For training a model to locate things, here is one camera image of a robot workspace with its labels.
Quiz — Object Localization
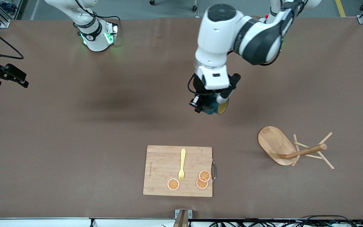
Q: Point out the black cable bundle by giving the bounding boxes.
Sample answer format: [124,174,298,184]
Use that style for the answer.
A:
[208,215,363,227]

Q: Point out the wooden mug tree rack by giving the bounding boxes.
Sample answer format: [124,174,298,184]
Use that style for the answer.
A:
[257,126,335,170]

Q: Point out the brown camera mount bar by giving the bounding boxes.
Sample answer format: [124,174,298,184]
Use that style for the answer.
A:
[173,210,188,227]

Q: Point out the metal table edge bracket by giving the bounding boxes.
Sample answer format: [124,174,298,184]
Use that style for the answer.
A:
[175,209,193,227]

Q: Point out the black right arm base cable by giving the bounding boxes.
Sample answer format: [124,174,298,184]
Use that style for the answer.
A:
[74,0,120,32]

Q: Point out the teal ribbed cup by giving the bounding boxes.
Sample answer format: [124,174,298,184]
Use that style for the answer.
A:
[202,98,230,115]

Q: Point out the yellow plastic fork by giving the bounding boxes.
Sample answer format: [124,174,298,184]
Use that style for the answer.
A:
[178,149,187,183]

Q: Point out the bamboo cutting board, metal handle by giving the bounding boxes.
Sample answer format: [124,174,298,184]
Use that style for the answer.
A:
[143,145,217,198]

